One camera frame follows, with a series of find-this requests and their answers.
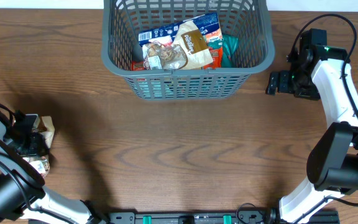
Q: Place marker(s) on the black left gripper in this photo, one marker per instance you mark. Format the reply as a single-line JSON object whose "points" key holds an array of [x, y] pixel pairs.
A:
{"points": [[37, 146]]}

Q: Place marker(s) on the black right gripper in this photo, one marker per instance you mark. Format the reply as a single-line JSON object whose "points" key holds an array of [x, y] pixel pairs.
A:
{"points": [[284, 82]]}

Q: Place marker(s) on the beige snack bag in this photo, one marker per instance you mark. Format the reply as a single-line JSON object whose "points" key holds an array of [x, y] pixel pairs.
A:
{"points": [[38, 156]]}

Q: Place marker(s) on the green Nescafe coffee bag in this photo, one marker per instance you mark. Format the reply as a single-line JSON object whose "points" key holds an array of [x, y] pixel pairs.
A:
{"points": [[230, 49]]}

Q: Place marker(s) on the red San Remo spaghetti pack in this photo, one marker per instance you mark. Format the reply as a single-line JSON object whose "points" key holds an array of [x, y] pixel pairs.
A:
{"points": [[173, 59]]}

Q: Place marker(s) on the Kleenex tissue multipack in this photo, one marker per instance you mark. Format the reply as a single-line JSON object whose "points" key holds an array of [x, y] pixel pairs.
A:
{"points": [[208, 24]]}

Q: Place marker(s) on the beige cookie bag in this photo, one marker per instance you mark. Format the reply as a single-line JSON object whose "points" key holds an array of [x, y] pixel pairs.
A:
{"points": [[187, 51]]}

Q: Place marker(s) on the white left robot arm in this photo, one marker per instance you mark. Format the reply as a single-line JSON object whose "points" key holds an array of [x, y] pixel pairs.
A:
{"points": [[23, 193]]}

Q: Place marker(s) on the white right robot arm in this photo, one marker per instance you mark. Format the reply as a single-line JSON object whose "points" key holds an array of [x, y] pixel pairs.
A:
{"points": [[320, 72]]}

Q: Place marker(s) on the grey plastic basket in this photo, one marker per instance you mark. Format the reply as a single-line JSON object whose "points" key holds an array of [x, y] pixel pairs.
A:
{"points": [[124, 22]]}

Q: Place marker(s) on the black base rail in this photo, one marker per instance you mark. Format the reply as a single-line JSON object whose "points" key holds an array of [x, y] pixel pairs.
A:
{"points": [[244, 216]]}

